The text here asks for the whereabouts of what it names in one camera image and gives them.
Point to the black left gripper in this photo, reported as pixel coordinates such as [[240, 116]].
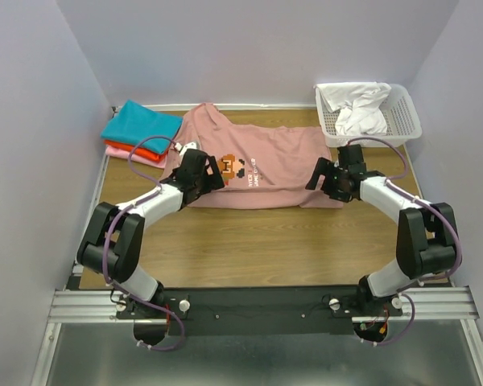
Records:
[[208, 175]]

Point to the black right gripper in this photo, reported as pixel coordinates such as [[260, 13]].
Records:
[[327, 179]]

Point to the dusty pink t-shirt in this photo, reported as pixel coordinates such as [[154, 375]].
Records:
[[261, 167]]

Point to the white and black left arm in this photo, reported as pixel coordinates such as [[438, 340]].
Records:
[[111, 244]]

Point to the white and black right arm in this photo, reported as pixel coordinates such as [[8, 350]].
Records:
[[427, 242]]

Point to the white crumpled t-shirt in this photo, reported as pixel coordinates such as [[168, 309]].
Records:
[[358, 106]]

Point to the white perforated plastic basket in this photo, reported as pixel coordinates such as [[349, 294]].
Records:
[[398, 110]]

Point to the folded orange t-shirt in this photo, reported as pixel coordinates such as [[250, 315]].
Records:
[[141, 151]]

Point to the folded teal t-shirt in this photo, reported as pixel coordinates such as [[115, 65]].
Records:
[[135, 122]]

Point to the folded light pink t-shirt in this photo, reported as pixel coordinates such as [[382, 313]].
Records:
[[134, 158]]

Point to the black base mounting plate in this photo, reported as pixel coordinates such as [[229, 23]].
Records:
[[274, 310]]

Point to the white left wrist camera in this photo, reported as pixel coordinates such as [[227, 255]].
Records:
[[183, 148]]

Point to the aluminium left side rail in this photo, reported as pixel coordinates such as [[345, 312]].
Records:
[[74, 278]]

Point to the aluminium extrusion rail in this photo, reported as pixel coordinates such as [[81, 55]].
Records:
[[428, 304]]

